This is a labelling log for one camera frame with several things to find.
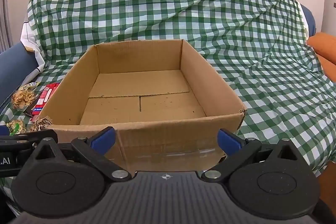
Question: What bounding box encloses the clear biscuit bag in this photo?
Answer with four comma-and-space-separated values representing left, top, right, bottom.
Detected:
11, 82, 40, 109

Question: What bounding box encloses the grey curtain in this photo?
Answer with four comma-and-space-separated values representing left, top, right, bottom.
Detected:
0, 0, 14, 52

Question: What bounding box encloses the cardboard box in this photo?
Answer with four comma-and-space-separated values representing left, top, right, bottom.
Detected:
38, 39, 248, 173

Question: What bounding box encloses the white sheet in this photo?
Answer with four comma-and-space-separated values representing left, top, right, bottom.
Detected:
20, 20, 48, 75

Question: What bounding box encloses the orange cushion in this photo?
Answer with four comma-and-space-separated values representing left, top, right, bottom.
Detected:
306, 32, 336, 83

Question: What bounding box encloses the brown snack packet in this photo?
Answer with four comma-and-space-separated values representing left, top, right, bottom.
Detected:
29, 116, 54, 132

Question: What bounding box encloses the green snack packet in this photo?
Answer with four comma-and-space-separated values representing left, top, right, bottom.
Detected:
7, 120, 27, 134

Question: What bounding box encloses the black snack packet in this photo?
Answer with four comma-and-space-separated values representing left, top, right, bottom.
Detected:
23, 94, 44, 117

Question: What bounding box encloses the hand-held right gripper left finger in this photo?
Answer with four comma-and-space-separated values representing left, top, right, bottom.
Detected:
28, 126, 132, 183

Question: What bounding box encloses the green checked cloth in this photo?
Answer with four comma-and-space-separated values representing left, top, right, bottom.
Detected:
0, 0, 336, 188

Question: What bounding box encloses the red labelled snack packet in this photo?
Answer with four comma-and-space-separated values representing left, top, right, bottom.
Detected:
31, 83, 60, 116

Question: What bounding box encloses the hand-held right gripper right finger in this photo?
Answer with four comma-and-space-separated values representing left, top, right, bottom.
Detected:
202, 128, 305, 183

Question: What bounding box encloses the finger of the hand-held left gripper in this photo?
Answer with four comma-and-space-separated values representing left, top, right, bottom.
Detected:
0, 129, 59, 147

